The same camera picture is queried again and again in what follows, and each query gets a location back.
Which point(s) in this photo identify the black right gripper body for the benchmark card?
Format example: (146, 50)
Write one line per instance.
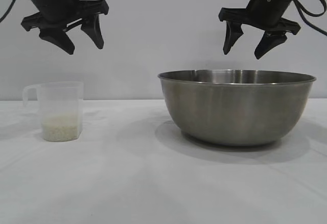
(270, 1)

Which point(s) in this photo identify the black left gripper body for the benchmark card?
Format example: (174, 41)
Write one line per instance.
(53, 4)

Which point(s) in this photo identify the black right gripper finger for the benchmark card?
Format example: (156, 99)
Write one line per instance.
(231, 37)
(270, 42)

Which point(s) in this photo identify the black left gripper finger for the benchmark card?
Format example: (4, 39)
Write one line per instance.
(57, 40)
(94, 32)

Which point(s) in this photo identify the clear plastic measuring cup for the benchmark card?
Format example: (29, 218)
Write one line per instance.
(61, 98)

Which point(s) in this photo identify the stainless steel mixing bowl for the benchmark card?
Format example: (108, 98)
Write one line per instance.
(230, 111)

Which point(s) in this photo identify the white uncooked rice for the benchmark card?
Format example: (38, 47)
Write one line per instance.
(61, 129)

